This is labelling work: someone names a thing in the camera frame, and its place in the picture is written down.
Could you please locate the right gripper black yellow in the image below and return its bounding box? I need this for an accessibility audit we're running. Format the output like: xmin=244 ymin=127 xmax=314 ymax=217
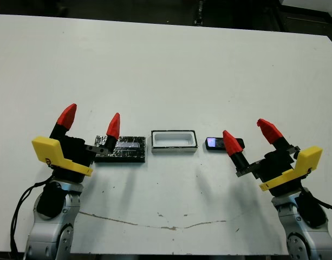
xmin=222 ymin=118 xmax=323 ymax=197

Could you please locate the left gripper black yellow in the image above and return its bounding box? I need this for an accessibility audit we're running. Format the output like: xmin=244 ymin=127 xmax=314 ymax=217
xmin=31 ymin=103 xmax=121 ymax=184

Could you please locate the small black camera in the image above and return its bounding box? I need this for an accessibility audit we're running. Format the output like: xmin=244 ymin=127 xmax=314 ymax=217
xmin=205 ymin=136 xmax=245 ymax=151

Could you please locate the black foil-wrapped box lid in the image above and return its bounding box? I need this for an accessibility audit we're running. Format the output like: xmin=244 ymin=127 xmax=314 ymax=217
xmin=94 ymin=134 xmax=147 ymax=163

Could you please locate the black floor stand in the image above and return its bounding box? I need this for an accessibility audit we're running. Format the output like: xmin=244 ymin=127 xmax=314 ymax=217
xmin=193 ymin=0 xmax=207 ymax=27

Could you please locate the white furniture panel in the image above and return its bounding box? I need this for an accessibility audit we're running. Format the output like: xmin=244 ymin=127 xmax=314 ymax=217
xmin=279 ymin=0 xmax=332 ymax=7

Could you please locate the white camera box base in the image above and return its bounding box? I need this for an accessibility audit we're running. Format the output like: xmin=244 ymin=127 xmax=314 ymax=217
xmin=151 ymin=129 xmax=198 ymax=154

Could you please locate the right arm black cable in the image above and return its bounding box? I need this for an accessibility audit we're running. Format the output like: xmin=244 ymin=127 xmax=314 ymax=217
xmin=303 ymin=186 xmax=332 ymax=213

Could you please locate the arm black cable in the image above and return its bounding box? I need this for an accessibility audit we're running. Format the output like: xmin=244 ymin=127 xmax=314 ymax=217
xmin=10 ymin=181 xmax=54 ymax=260
xmin=303 ymin=186 xmax=332 ymax=213

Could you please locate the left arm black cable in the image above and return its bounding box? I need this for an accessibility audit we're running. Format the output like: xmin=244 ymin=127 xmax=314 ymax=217
xmin=10 ymin=181 xmax=54 ymax=260

